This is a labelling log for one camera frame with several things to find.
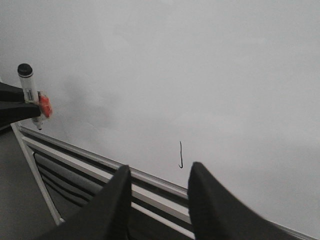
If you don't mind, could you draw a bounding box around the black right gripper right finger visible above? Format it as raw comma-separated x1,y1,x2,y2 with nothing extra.
187,162,296,240

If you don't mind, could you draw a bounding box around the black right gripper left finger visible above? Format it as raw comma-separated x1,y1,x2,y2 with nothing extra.
37,165,132,240

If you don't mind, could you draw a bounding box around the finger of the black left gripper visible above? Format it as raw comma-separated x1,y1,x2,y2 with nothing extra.
0,82,41,125

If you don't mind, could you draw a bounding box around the red round magnet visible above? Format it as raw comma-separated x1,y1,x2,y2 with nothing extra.
38,91,53,119

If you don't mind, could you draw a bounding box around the white whiteboard marker pen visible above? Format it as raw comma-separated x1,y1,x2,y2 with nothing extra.
16,63,44,131

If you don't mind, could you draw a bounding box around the aluminium whiteboard marker tray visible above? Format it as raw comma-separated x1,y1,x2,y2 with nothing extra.
19,126,320,240

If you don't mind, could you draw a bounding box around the large whiteboard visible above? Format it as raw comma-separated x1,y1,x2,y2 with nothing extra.
0,0,320,238

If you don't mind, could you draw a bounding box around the dark panel with white bar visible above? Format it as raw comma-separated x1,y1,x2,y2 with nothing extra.
35,154,109,221

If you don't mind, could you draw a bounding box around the white metal frame stand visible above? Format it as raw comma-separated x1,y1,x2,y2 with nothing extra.
12,123,195,240

